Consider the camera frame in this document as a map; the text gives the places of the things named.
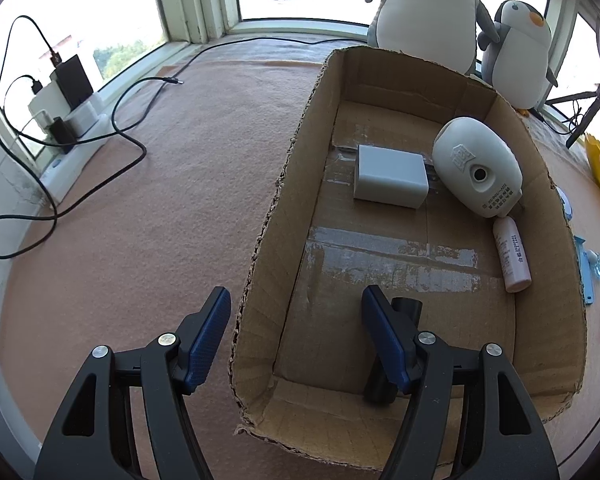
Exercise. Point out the black plug adapter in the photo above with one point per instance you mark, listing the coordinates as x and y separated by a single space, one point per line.
62 130

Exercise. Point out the white plug adapter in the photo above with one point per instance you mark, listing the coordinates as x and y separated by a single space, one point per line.
44 102

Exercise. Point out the small penguin plush toy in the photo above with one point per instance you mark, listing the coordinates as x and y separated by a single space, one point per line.
522 60

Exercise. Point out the black tripod legs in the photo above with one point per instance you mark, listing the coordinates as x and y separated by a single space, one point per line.
587 120

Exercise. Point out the white plug-in device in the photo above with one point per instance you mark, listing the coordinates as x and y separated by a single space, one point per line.
467 145

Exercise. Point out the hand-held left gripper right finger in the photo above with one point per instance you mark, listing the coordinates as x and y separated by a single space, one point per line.
387 340

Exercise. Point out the white charger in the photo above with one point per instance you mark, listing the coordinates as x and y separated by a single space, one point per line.
387 177

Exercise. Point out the black cylinder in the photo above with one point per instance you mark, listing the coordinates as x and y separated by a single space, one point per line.
409 310

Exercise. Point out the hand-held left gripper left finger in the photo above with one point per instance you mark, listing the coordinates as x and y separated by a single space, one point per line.
210 340

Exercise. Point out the blue card pack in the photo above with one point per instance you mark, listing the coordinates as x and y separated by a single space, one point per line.
585 280

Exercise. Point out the black power adapter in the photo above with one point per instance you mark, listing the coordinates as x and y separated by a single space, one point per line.
72 82

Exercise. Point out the large penguin plush toy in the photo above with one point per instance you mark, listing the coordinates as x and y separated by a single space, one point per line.
425 15

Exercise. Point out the cardboard box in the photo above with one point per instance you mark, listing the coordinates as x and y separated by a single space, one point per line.
380 260

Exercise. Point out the white power strip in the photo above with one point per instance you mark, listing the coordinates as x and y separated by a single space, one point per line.
87 114

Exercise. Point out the small pink bottle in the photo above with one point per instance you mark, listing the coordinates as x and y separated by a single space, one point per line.
512 260

